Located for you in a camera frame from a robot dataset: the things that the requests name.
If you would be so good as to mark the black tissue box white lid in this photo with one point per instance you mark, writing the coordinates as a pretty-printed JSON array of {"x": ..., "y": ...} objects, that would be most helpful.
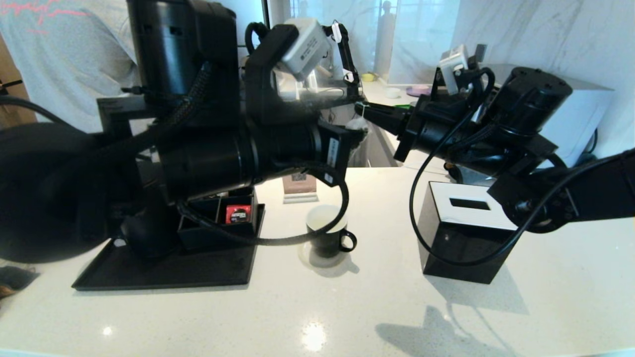
[{"x": 461, "y": 248}]

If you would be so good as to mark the beige round dish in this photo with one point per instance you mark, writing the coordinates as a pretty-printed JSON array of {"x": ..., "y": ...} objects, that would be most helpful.
[{"x": 368, "y": 77}]

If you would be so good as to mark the QR code sign stand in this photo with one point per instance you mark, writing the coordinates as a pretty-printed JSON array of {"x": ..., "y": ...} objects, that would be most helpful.
[{"x": 300, "y": 191}]

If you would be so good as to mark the black mug white inside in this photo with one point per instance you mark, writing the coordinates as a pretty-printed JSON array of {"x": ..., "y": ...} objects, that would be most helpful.
[{"x": 327, "y": 245}]

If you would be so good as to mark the black serving tray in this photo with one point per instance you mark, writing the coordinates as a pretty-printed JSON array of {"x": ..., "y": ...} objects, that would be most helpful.
[{"x": 173, "y": 272}]

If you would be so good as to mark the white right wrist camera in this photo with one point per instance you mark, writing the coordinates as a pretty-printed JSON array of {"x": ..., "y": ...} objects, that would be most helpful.
[{"x": 454, "y": 67}]

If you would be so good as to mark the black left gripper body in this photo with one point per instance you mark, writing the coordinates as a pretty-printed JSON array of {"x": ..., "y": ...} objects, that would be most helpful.
[{"x": 297, "y": 139}]

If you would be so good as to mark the person in grey t-shirt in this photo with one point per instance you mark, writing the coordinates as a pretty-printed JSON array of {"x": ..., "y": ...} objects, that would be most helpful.
[{"x": 64, "y": 54}]

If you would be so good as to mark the white saucer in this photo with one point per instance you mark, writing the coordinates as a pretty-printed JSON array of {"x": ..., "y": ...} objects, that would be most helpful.
[{"x": 303, "y": 255}]

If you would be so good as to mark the purple plate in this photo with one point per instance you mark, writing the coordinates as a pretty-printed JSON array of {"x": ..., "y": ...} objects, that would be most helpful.
[{"x": 417, "y": 91}]

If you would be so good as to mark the black electric kettle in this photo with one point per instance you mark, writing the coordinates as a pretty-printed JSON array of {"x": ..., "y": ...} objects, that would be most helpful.
[{"x": 149, "y": 238}]

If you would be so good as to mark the black compartment organizer box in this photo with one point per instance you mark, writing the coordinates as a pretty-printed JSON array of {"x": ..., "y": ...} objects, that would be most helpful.
[{"x": 213, "y": 237}]

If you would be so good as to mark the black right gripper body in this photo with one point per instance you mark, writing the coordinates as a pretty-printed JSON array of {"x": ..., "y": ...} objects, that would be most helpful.
[{"x": 436, "y": 129}]

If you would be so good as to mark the red coffee sachet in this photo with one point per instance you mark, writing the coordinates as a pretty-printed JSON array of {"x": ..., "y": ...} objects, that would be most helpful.
[{"x": 237, "y": 214}]

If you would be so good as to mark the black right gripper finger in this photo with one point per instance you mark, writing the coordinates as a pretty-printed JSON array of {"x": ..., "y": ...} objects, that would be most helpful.
[
  {"x": 392, "y": 126},
  {"x": 389, "y": 113}
]

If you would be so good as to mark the dark wall socket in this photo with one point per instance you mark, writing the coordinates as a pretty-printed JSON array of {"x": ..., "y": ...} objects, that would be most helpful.
[{"x": 480, "y": 52}]

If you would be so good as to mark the small white bowl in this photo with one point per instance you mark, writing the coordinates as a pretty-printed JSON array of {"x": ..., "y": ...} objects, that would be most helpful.
[{"x": 391, "y": 92}]

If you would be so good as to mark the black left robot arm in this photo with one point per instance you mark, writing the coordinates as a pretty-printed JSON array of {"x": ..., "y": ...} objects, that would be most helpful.
[{"x": 74, "y": 188}]

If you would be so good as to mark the silver microwave oven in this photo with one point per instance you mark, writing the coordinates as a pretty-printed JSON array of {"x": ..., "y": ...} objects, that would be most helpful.
[{"x": 585, "y": 119}]

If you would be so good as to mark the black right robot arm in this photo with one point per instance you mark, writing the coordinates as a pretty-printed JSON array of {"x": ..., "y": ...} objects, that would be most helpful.
[{"x": 536, "y": 124}]

